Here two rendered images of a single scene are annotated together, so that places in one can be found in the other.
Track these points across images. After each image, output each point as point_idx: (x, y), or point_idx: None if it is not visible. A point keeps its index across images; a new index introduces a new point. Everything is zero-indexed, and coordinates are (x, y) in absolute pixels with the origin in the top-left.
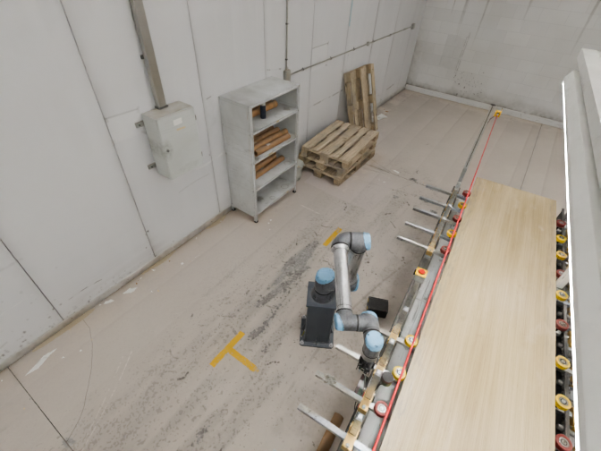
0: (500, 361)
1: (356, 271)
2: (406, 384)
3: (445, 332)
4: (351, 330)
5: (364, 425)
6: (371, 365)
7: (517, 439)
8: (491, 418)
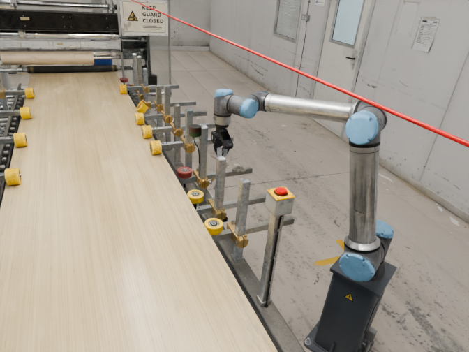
0: (86, 282)
1: (350, 206)
2: (181, 191)
3: (185, 262)
4: None
5: None
6: (214, 134)
7: (45, 218)
8: (81, 217)
